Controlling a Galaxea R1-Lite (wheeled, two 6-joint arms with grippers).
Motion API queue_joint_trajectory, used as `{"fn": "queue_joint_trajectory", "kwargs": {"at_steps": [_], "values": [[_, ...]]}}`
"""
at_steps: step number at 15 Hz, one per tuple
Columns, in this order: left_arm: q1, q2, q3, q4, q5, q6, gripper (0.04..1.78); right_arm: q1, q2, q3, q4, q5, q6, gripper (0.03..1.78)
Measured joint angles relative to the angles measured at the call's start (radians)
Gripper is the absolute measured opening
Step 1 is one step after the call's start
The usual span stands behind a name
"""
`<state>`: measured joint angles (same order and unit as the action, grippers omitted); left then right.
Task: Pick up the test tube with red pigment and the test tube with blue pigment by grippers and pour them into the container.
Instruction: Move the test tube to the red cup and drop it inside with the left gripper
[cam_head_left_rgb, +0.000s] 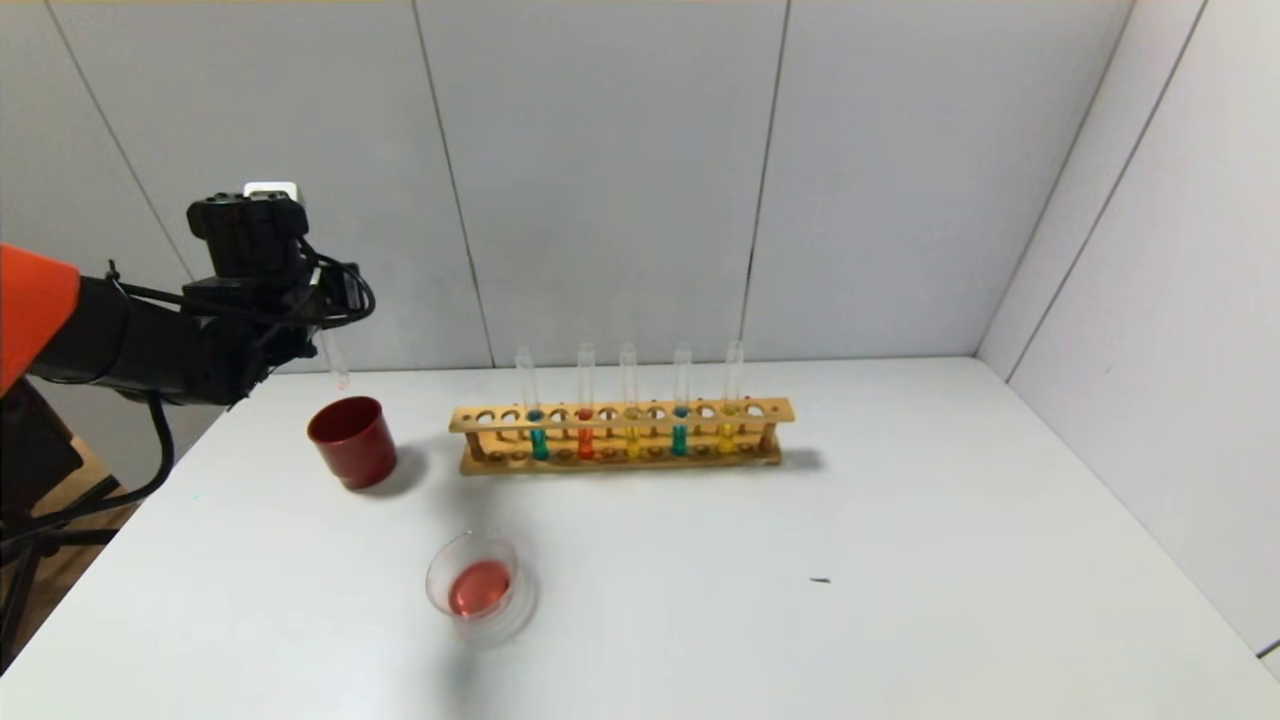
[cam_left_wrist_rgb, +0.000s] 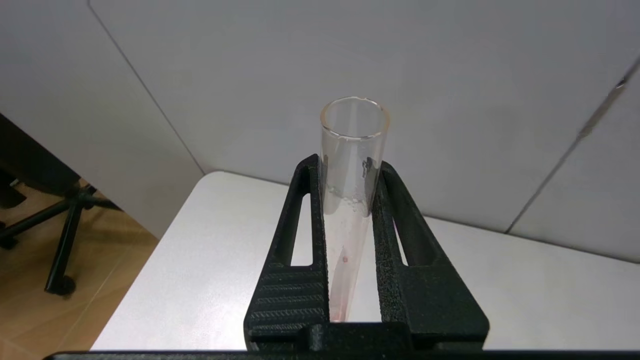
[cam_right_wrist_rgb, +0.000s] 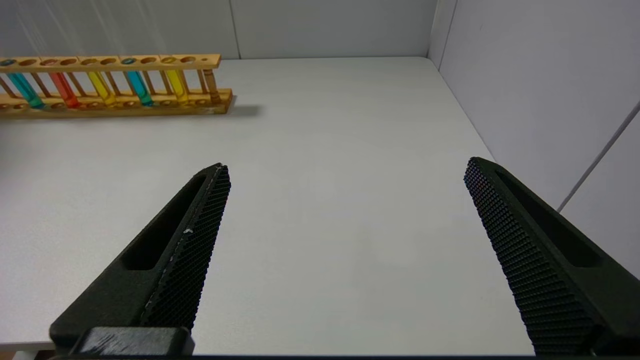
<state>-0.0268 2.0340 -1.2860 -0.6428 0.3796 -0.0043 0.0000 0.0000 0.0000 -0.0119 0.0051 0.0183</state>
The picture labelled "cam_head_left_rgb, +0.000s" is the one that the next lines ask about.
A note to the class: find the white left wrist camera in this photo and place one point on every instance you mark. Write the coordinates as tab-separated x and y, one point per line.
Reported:
270	190

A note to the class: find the test tube yellow liquid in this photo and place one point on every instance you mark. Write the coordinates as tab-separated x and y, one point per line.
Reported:
727	440
631	445

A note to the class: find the black metal chair base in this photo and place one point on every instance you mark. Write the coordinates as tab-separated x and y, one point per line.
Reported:
80	538

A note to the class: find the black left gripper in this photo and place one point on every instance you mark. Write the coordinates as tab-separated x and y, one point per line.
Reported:
318	322

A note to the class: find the red plastic cup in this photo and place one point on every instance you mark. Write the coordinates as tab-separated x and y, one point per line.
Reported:
355	455

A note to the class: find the wooden test tube rack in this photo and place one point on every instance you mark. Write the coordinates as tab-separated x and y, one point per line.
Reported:
770	410

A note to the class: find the test tube red liquid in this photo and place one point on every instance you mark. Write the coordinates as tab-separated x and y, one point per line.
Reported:
586	445

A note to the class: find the clear glass beaker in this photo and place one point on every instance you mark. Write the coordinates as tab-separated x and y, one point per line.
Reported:
480	588

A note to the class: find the test tube teal blue liquid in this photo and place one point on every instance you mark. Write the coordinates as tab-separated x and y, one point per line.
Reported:
680	440
539	443

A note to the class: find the test tube orange-red liquid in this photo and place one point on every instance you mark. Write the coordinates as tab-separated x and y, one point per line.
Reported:
338	370

